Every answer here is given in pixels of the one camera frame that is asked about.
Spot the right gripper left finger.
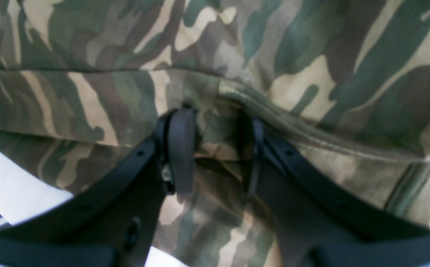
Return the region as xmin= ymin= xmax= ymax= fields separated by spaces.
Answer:
xmin=0 ymin=108 xmax=196 ymax=267

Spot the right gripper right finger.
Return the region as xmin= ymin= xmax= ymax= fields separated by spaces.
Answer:
xmin=239 ymin=112 xmax=430 ymax=267

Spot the camouflage t-shirt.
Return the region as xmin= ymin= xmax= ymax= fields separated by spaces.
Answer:
xmin=0 ymin=0 xmax=430 ymax=267

